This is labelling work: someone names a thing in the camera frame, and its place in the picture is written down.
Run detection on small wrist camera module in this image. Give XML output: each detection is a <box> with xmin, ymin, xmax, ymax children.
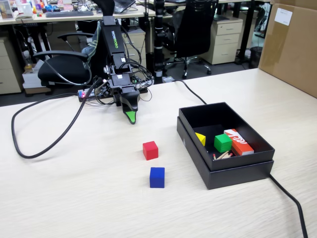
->
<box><xmin>95</xmin><ymin>78</ymin><xmax>111</xmax><ymax>97</ymax></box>

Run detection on thick black stand pole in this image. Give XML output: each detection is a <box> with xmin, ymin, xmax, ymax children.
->
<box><xmin>153</xmin><ymin>0</ymin><xmax>166</xmax><ymax>84</ymax></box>

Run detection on blue wooden cube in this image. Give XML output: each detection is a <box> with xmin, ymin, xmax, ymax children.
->
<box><xmin>149</xmin><ymin>167</ymin><xmax>165</xmax><ymax>189</ymax></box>

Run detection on green wooden cube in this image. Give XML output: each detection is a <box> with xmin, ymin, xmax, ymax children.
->
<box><xmin>213</xmin><ymin>133</ymin><xmax>233</xmax><ymax>154</ymax></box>

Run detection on dark laptop computer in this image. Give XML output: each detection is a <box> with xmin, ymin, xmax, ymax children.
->
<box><xmin>112</xmin><ymin>0</ymin><xmax>137</xmax><ymax>13</ymax></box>

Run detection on beige drawer cabinet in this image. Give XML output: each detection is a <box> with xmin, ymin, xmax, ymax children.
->
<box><xmin>0</xmin><ymin>37</ymin><xmax>25</xmax><ymax>95</ymax></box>
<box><xmin>121</xmin><ymin>31</ymin><xmax>147</xmax><ymax>74</ymax></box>
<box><xmin>202</xmin><ymin>17</ymin><xmax>244</xmax><ymax>65</ymax></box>

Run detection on yellow wooden wedge block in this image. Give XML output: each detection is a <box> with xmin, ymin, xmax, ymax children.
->
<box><xmin>195</xmin><ymin>132</ymin><xmax>207</xmax><ymax>147</ymax></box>

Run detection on thick black table cable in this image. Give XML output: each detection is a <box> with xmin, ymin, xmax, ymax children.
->
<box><xmin>170</xmin><ymin>79</ymin><xmax>309</xmax><ymax>238</ymax></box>

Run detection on red wooden cube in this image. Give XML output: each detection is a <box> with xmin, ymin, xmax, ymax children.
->
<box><xmin>142</xmin><ymin>140</ymin><xmax>159</xmax><ymax>161</ymax></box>

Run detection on colourful toy pile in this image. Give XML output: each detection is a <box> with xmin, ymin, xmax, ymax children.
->
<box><xmin>29</xmin><ymin>0</ymin><xmax>61</xmax><ymax>17</ymax></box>

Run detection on orange white matchbox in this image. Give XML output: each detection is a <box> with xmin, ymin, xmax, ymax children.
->
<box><xmin>223</xmin><ymin>128</ymin><xmax>255</xmax><ymax>156</ymax></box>

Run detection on large brown cardboard box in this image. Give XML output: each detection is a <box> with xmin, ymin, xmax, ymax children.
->
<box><xmin>258</xmin><ymin>0</ymin><xmax>317</xmax><ymax>99</ymax></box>

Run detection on black waste bin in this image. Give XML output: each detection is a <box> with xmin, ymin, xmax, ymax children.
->
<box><xmin>249</xmin><ymin>46</ymin><xmax>263</xmax><ymax>69</ymax></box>

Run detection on black open box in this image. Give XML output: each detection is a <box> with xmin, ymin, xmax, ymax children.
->
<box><xmin>176</xmin><ymin>116</ymin><xmax>274</xmax><ymax>190</ymax></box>

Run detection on striped cloth garment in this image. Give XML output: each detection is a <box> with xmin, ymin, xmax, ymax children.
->
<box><xmin>81</xmin><ymin>21</ymin><xmax>102</xmax><ymax>71</ymax></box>

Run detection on thin black stand pole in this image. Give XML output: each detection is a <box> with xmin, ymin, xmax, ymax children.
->
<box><xmin>143</xmin><ymin>0</ymin><xmax>152</xmax><ymax>54</ymax></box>

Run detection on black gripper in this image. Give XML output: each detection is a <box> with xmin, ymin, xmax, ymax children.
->
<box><xmin>108</xmin><ymin>73</ymin><xmax>141</xmax><ymax>125</ymax></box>

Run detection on framed desk picture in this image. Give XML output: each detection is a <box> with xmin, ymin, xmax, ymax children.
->
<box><xmin>0</xmin><ymin>0</ymin><xmax>14</xmax><ymax>20</ymax></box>

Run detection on black cardboard box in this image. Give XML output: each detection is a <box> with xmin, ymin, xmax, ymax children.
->
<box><xmin>178</xmin><ymin>101</ymin><xmax>276</xmax><ymax>172</ymax></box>

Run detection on black office chair with armrests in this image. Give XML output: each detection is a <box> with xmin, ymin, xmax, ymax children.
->
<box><xmin>33</xmin><ymin>32</ymin><xmax>100</xmax><ymax>89</ymax></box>

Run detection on black mesh office chair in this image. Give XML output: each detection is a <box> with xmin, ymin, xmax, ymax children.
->
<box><xmin>164</xmin><ymin>0</ymin><xmax>220</xmax><ymax>79</ymax></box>

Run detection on blue controller circuit board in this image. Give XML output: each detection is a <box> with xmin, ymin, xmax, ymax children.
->
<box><xmin>78</xmin><ymin>88</ymin><xmax>100</xmax><ymax>102</ymax></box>

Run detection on white stacked boxes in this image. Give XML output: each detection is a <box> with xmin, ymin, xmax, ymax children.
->
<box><xmin>22</xmin><ymin>63</ymin><xmax>52</xmax><ymax>90</ymax></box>

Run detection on white desk device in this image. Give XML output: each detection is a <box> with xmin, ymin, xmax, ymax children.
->
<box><xmin>15</xmin><ymin>4</ymin><xmax>35</xmax><ymax>20</ymax></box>

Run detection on black computer keyboard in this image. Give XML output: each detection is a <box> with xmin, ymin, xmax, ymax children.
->
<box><xmin>46</xmin><ymin>11</ymin><xmax>95</xmax><ymax>18</ymax></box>

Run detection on thick black camera cable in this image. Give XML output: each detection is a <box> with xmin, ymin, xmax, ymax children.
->
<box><xmin>11</xmin><ymin>77</ymin><xmax>104</xmax><ymax>159</ymax></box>

